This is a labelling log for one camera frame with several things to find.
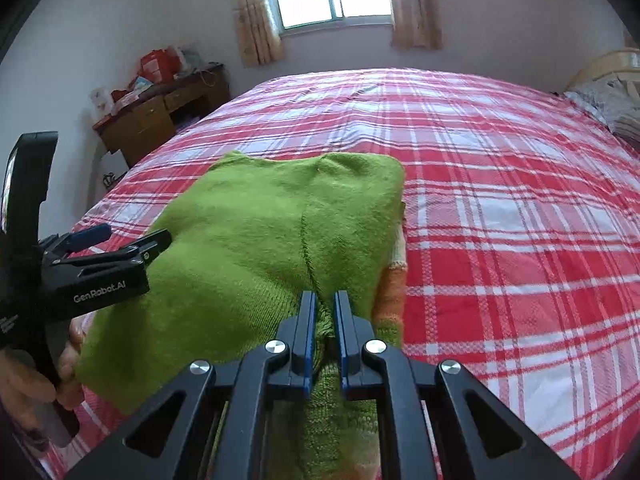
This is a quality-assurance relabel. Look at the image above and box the person's left hand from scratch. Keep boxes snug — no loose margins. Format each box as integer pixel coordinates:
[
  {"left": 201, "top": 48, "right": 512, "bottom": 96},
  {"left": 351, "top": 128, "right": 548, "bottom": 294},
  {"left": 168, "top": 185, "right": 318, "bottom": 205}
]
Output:
[{"left": 0, "top": 312, "right": 96, "bottom": 411}]

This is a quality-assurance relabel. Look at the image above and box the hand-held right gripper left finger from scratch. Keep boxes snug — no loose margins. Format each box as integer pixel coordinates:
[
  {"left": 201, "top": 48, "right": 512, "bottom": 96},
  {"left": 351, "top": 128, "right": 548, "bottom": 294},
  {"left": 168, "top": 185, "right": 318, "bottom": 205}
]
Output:
[{"left": 65, "top": 290, "right": 318, "bottom": 480}]

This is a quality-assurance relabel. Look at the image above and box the green knitted sweater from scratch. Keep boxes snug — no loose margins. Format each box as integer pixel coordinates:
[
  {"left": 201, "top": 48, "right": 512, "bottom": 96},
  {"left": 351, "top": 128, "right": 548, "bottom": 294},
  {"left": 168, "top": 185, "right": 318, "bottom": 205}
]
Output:
[{"left": 75, "top": 150, "right": 408, "bottom": 480}]

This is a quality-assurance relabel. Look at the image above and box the white plastic bag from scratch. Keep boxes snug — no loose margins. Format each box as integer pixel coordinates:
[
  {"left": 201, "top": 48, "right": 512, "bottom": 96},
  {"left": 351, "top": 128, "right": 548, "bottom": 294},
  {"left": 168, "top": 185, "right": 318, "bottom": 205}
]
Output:
[{"left": 170, "top": 46, "right": 202, "bottom": 74}]

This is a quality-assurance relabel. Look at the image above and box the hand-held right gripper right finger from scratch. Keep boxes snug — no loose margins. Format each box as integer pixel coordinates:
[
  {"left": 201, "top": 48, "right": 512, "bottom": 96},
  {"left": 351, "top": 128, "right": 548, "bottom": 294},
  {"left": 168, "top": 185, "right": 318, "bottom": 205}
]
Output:
[{"left": 334, "top": 290, "right": 581, "bottom": 480}]

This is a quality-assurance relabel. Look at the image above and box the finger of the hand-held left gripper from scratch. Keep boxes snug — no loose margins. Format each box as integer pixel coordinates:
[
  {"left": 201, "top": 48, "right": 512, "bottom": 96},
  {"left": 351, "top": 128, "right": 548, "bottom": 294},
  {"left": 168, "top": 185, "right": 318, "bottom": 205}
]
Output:
[
  {"left": 52, "top": 228, "right": 174, "bottom": 277},
  {"left": 44, "top": 223, "right": 114, "bottom": 261}
]

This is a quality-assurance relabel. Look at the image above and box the cream wooden headboard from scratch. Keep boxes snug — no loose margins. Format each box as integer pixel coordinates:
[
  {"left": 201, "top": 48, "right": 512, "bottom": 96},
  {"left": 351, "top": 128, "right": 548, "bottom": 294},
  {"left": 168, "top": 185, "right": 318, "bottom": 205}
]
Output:
[{"left": 567, "top": 47, "right": 640, "bottom": 92}]

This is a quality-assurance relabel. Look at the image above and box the wooden desk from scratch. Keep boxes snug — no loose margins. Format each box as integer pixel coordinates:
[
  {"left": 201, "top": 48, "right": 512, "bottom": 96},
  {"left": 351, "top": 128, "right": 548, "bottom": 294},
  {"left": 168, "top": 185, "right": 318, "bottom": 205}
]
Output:
[{"left": 92, "top": 62, "right": 231, "bottom": 168}]

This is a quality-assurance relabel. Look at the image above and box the grey patterned pillow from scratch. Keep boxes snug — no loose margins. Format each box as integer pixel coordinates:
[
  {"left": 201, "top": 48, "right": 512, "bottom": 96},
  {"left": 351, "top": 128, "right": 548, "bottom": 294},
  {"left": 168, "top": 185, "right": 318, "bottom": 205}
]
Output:
[{"left": 565, "top": 77, "right": 640, "bottom": 150}]

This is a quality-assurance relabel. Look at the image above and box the beige curtain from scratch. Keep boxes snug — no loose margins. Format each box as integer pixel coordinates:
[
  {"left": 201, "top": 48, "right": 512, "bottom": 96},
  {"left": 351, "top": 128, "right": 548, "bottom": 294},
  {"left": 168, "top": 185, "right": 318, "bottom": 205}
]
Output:
[
  {"left": 387, "top": 0, "right": 444, "bottom": 51},
  {"left": 231, "top": 0, "right": 284, "bottom": 67}
]

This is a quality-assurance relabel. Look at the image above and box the red plaid bedsheet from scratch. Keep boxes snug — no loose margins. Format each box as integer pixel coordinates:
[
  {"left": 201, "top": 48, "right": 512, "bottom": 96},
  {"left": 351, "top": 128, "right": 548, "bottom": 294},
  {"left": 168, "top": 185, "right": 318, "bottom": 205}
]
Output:
[{"left": 40, "top": 67, "right": 640, "bottom": 480}]

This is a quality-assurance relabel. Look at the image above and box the red gift bag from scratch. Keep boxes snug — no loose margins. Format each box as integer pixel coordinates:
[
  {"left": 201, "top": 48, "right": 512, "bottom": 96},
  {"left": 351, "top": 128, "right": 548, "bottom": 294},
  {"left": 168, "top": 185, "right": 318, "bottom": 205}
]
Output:
[{"left": 140, "top": 49, "right": 174, "bottom": 84}]

